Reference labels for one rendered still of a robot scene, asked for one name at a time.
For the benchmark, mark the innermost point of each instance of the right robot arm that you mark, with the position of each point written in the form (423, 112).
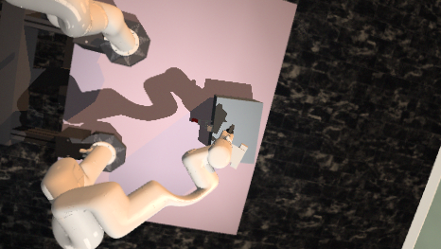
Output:
(82, 214)

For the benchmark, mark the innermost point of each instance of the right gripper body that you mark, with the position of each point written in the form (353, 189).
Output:
(224, 133)

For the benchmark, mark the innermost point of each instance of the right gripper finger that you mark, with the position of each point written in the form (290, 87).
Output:
(230, 130)

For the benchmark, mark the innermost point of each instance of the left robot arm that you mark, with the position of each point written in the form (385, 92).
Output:
(79, 17)

